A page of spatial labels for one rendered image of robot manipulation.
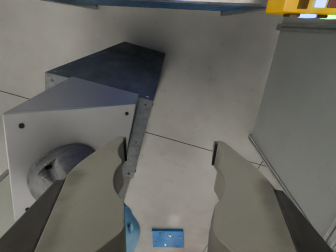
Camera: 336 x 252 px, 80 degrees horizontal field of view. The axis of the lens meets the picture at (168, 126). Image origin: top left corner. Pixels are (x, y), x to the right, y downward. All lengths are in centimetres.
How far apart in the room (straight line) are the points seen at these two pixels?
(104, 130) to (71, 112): 9
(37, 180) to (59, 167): 5
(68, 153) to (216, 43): 132
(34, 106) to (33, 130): 4
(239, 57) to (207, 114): 49
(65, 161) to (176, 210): 202
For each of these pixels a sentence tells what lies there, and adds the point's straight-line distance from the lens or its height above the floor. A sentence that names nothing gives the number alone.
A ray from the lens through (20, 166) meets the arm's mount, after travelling 48.
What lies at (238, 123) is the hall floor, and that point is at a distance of 181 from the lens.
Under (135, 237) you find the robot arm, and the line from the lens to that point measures 40.
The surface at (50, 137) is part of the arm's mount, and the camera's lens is 45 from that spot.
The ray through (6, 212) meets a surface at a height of 49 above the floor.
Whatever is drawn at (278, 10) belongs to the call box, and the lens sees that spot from 54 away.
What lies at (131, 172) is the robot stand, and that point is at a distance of 72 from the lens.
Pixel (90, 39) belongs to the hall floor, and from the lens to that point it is 165.
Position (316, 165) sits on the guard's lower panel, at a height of 76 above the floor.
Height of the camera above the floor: 154
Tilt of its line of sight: 63 degrees down
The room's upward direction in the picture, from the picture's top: 177 degrees counter-clockwise
